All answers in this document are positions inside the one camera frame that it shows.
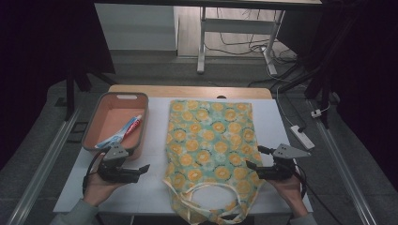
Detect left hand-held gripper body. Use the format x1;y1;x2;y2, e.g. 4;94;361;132
97;143;141;184

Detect aluminium rail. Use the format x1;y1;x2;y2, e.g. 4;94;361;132
308;98;378;225
6;106;83;225

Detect person's left hand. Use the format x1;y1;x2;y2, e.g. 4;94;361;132
82;171;126;207

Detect white power strip cable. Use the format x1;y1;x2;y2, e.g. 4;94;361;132
275;83;296;128

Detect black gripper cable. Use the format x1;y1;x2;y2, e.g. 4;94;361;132
292;158;345;225
82;151;106;196

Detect desk with white frame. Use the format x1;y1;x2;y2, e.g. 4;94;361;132
93;0;324;76

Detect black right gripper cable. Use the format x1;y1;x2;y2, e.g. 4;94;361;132
292;158;345;225

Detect black stand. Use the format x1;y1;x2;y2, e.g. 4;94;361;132
64;68;77;122

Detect pink plastic basket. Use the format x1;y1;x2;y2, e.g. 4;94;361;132
81;91;150;162

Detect toothpaste tube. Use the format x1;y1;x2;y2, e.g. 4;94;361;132
94;113;144;150

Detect yellow floral cloth bag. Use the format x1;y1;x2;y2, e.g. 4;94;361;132
161;98;268;225

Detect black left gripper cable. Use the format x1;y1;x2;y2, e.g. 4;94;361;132
82;151;106;196

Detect dark curtain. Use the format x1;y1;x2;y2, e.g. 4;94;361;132
0;0;116;172
276;0;398;184

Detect person's right hand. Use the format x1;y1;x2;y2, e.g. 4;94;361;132
266;173;309;218

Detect white table mat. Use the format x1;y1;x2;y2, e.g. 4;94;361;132
53;97;314;218

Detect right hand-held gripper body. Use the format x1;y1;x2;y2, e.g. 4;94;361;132
264;142;313;182

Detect tangled black floor cables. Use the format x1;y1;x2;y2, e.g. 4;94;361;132
203;7;299;65

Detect white power strip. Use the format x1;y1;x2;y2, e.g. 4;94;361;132
289;125;315;151

